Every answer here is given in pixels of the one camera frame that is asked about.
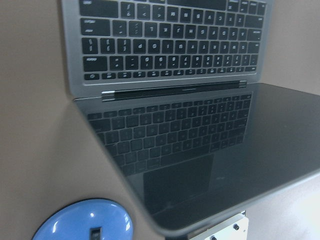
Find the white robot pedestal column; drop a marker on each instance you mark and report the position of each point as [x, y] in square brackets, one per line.
[233, 228]

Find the blue desk lamp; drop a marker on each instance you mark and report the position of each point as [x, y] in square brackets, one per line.
[90, 219]

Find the grey laptop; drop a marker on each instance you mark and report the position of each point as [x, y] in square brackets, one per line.
[172, 90]

